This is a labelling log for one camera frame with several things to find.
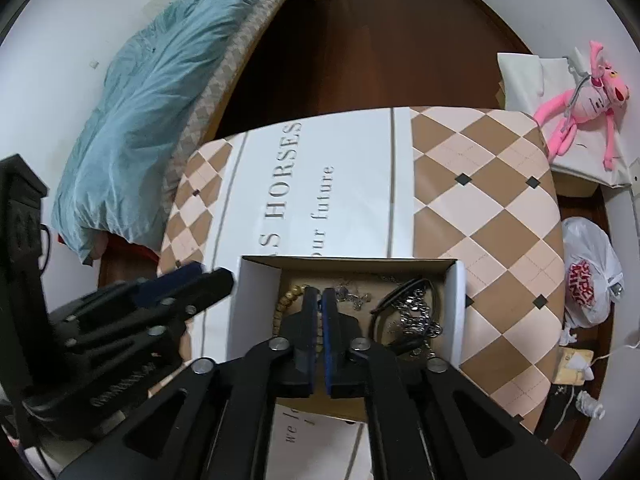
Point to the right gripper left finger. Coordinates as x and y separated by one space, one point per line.
306 339

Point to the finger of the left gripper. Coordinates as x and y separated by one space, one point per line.
203 291
152 291

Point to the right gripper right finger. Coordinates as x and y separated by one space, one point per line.
333 345

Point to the black smart watch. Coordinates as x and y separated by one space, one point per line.
405 320

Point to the white cardboard box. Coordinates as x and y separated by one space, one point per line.
269 291

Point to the teal blue duvet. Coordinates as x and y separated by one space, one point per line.
113 180

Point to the checkered printed tablecloth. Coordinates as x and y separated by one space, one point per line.
422 182

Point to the white plastic shopping bag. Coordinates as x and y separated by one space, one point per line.
594 277

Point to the bed mattress patterned sheet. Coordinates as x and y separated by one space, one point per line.
206 113

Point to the white canvas tote bag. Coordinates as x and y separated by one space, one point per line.
528 81

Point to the pink panther plush toy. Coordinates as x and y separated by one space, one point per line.
598 93

